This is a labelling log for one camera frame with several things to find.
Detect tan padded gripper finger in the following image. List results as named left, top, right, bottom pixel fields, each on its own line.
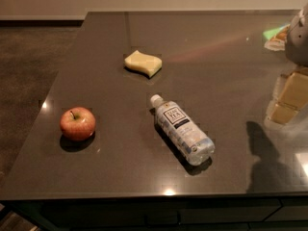
left=269, top=68, right=308, bottom=124

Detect yellow sponge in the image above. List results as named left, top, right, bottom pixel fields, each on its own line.
left=124, top=50, right=163, bottom=78

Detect green and orange snack bag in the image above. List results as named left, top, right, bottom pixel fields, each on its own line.
left=263, top=24, right=290, bottom=51

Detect blue plastic water bottle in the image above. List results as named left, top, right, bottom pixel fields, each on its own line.
left=150, top=94, right=215, bottom=167

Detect red apple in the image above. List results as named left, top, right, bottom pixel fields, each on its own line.
left=60, top=107, right=96, bottom=141

